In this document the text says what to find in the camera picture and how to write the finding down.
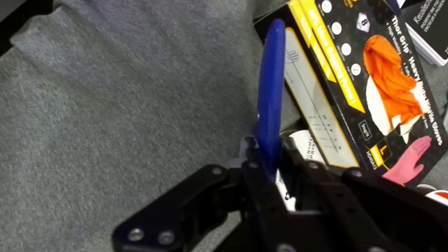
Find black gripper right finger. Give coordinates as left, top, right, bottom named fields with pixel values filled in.
left=279, top=139, right=448, bottom=252

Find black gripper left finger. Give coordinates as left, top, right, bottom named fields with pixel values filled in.
left=111, top=159, right=281, bottom=252

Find red ribbon spool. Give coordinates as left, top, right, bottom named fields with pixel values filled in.
left=417, top=185, right=448, bottom=208

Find black glove box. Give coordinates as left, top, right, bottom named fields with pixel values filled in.
left=253, top=0, right=448, bottom=189

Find grey tablecloth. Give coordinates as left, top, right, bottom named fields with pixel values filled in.
left=0, top=0, right=448, bottom=252

